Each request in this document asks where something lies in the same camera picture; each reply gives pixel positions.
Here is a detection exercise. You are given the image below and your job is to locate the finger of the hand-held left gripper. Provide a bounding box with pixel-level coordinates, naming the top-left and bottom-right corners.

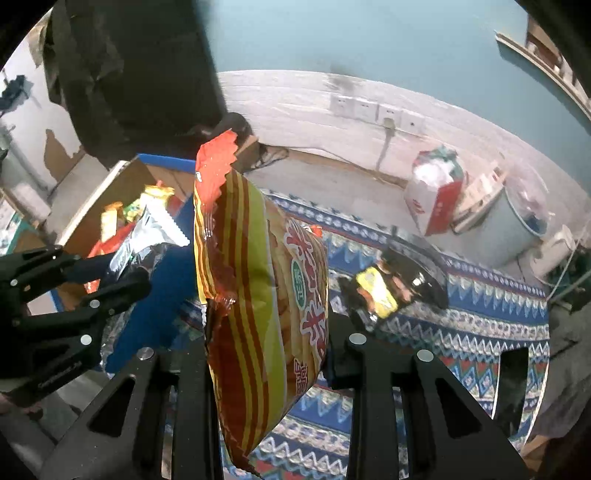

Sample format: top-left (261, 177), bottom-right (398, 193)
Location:
top-left (0, 247), bottom-right (112, 319)
top-left (0, 268), bottom-right (152, 356)

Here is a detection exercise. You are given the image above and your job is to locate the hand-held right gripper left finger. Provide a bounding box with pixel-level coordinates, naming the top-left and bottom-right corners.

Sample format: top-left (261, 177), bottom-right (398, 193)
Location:
top-left (39, 344), bottom-right (225, 480)

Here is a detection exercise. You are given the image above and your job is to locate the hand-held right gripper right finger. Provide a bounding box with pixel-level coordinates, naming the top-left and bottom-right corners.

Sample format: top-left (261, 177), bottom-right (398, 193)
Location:
top-left (323, 314), bottom-right (529, 480)

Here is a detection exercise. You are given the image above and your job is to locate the blue cardboard box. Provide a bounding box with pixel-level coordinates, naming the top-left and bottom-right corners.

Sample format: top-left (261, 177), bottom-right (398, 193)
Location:
top-left (51, 154), bottom-right (208, 374)

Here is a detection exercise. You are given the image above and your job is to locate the silver snack packet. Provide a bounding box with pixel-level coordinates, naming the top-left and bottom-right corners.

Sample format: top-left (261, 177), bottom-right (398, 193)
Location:
top-left (83, 205), bottom-right (190, 294)

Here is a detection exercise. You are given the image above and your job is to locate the red yellow striped snack packet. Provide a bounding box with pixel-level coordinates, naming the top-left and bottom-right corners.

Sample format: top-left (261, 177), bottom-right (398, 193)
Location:
top-left (193, 130), bottom-right (331, 476)

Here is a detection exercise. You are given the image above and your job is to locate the yellow orange snack packet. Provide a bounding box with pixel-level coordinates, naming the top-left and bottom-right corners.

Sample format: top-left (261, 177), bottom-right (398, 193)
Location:
top-left (99, 203), bottom-right (125, 243)

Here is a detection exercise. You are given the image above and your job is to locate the yellow white snack packet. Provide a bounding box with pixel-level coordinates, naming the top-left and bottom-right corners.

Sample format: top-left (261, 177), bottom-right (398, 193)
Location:
top-left (141, 182), bottom-right (176, 208)

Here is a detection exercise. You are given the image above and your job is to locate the black snack packet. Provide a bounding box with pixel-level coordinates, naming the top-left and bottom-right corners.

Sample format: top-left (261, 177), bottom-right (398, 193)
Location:
top-left (339, 235), bottom-right (448, 324)

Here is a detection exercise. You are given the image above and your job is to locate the blue patterned mat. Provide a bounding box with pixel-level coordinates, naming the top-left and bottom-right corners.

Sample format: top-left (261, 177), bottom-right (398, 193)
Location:
top-left (99, 189), bottom-right (550, 480)

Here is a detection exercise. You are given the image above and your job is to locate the small brown cardboard box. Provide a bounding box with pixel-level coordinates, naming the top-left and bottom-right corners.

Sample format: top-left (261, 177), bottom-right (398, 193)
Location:
top-left (231, 138), bottom-right (264, 171)

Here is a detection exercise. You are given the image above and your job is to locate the red and white bag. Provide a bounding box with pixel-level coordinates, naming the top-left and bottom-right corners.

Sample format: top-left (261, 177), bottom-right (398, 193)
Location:
top-left (405, 145), bottom-right (465, 236)

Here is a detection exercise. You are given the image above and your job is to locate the grey round tub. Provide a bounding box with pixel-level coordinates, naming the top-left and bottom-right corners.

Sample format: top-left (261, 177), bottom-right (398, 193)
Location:
top-left (455, 168), bottom-right (552, 268)

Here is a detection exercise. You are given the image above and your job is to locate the black office chair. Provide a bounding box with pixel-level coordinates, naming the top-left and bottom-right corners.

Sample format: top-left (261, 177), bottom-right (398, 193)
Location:
top-left (46, 0), bottom-right (252, 169)

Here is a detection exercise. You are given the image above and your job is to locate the wooden board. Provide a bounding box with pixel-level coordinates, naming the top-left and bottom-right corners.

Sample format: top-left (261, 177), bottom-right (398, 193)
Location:
top-left (452, 166), bottom-right (509, 232)

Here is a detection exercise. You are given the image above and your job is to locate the grey cloth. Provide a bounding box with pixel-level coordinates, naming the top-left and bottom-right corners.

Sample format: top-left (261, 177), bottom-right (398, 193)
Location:
top-left (531, 300), bottom-right (591, 439)

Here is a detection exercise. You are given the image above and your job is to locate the grey plug with cable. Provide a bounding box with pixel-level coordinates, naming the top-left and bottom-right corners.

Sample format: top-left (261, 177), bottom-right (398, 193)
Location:
top-left (375, 117), bottom-right (397, 171)

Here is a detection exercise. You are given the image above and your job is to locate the wooden frame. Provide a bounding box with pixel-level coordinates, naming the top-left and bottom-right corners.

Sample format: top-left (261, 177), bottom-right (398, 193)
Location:
top-left (494, 18), bottom-right (591, 107)

